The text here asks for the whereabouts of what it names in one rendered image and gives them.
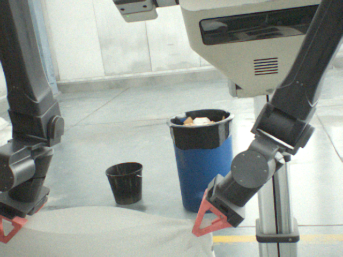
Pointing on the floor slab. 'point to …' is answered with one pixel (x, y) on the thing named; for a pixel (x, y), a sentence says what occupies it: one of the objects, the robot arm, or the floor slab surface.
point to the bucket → (126, 182)
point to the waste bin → (201, 152)
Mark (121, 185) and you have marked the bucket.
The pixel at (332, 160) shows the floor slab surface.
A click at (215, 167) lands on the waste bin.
